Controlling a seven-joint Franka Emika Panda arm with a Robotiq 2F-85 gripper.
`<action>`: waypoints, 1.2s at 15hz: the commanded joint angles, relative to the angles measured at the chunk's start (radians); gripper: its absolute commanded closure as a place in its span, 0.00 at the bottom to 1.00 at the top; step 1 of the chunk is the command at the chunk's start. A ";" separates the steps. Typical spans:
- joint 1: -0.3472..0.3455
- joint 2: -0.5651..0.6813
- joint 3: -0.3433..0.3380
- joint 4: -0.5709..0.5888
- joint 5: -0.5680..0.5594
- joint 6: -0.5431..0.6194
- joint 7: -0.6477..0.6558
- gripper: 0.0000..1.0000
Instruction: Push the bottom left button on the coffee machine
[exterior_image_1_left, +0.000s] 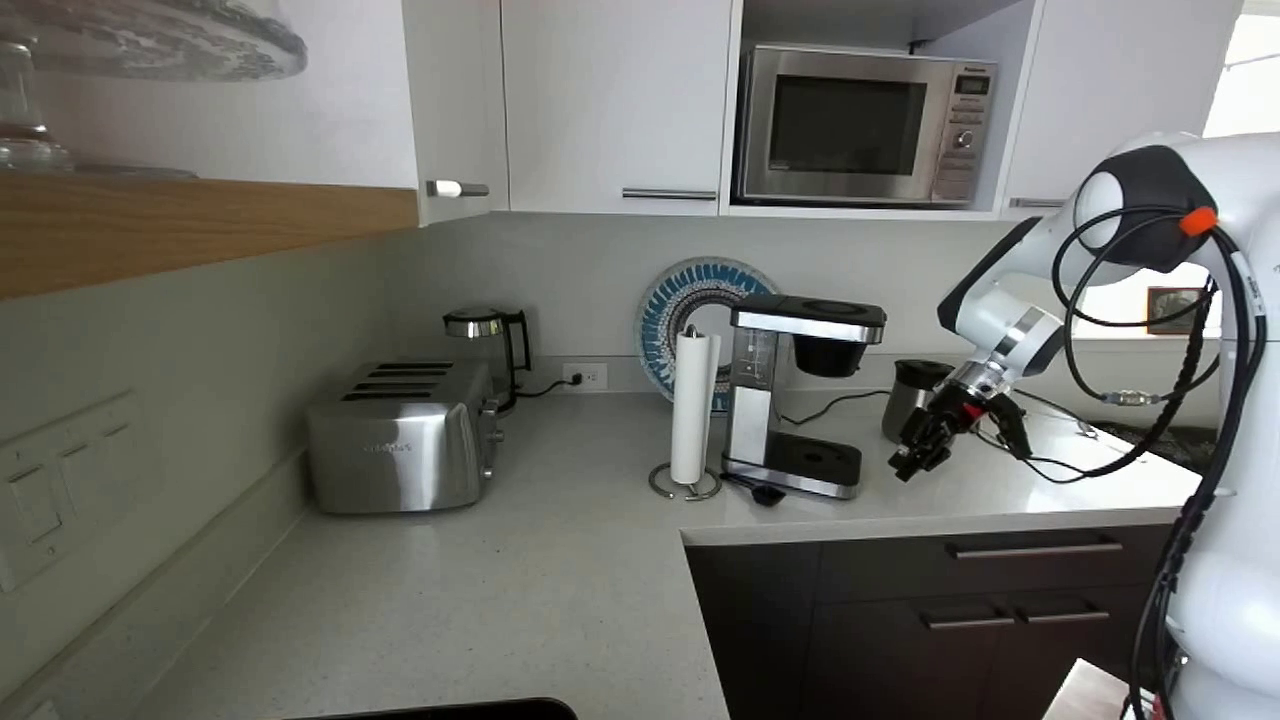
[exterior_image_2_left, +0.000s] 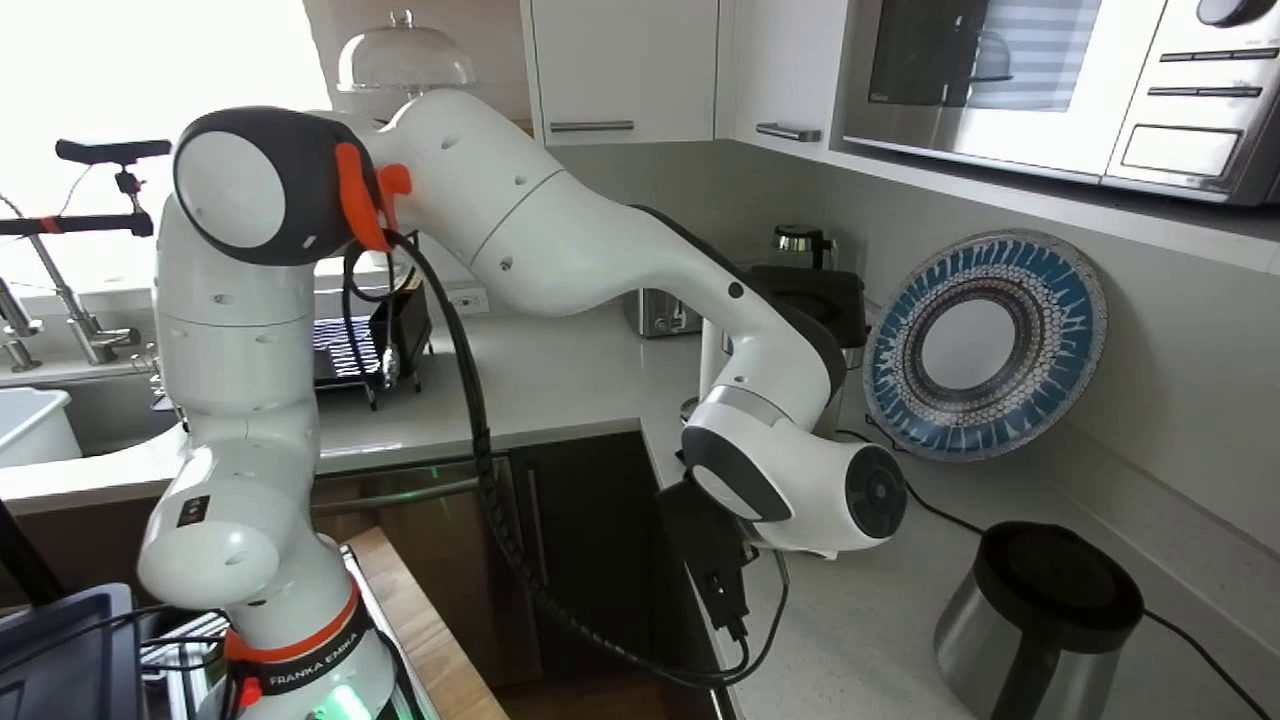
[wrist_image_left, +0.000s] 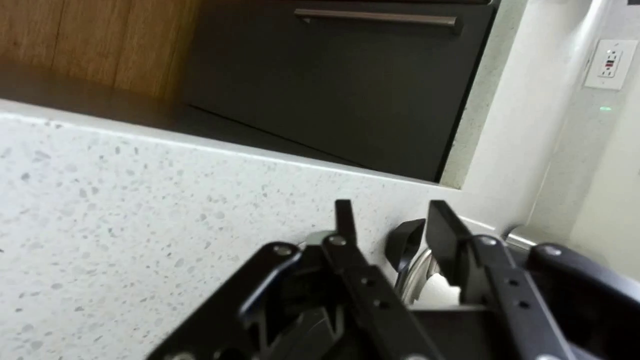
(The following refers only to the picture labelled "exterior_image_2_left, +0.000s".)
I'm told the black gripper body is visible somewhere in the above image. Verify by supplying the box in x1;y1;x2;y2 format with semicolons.
653;474;759;600

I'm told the black steel coffee machine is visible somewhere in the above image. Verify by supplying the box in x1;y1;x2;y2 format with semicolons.
739;261;872;352

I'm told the dark lower cabinet door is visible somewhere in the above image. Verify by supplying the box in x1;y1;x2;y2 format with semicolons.
510;433;672;682

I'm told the steel dishwasher front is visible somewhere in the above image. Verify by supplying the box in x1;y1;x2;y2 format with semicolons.
311;457;528;691

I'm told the wooden board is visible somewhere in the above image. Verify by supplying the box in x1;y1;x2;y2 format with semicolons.
339;522;511;720

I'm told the steel thermal carafe black lid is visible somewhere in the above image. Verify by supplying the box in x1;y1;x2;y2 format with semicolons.
933;519;1148;720

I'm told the small black steel appliance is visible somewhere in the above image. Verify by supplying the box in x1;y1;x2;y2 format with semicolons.
773;218;840;270

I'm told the blue white decorative plate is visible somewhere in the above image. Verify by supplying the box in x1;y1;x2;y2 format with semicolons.
861;227;1111;469

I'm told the black utensil holder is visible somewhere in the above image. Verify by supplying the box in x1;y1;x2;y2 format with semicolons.
369;283;437;398

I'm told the wide white cabinet door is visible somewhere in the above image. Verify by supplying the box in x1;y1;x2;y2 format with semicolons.
521;0;725;151

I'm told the narrow white cabinet door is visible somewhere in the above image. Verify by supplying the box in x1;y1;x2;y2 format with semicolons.
718;0;853;147

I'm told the glass dome cake stand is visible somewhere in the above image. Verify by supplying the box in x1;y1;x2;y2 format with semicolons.
334;8;479;123

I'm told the steel microwave oven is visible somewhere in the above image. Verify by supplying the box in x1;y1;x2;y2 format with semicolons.
835;0;1280;213

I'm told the dark blue plastic box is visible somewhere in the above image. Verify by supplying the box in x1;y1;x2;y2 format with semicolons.
0;579;153;720

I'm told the metal kitchen faucet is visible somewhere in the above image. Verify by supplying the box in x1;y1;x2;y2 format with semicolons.
0;194;146;375

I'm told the white sink basin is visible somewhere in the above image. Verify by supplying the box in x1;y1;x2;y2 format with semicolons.
0;382;87;470

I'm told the black clamp stand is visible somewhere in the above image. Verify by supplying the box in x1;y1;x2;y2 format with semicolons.
0;132;178;242

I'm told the black appliance power cord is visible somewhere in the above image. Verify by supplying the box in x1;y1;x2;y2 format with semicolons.
835;418;1272;720

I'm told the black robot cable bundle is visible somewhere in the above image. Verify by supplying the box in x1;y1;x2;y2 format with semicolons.
336;227;792;696

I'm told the wire dish rack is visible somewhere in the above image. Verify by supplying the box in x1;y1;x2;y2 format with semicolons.
307;311;393;398

